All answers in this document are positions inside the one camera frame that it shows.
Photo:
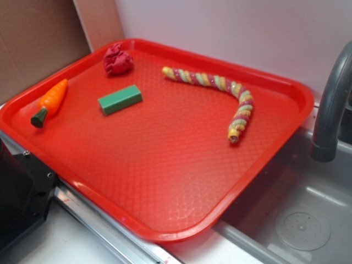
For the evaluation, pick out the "red plastic tray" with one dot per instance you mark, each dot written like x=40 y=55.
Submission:
x=162 y=167

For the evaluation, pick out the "green rectangular block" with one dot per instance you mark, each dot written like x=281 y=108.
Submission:
x=119 y=100

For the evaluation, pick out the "crumpled dark red cloth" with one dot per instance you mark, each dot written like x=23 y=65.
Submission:
x=117 y=61

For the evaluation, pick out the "orange toy carrot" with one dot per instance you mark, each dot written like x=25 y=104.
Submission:
x=49 y=103

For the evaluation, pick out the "grey toy sink basin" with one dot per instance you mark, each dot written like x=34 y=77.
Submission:
x=296 y=210

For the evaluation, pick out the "dark grey faucet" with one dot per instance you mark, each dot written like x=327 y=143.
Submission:
x=333 y=120

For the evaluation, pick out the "brown cardboard panel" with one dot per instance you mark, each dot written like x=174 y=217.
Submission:
x=38 y=38

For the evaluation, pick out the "twisted multicolour rope toy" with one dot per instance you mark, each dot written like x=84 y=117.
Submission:
x=245 y=99

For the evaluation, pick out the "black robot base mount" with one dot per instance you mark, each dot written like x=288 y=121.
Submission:
x=27 y=188

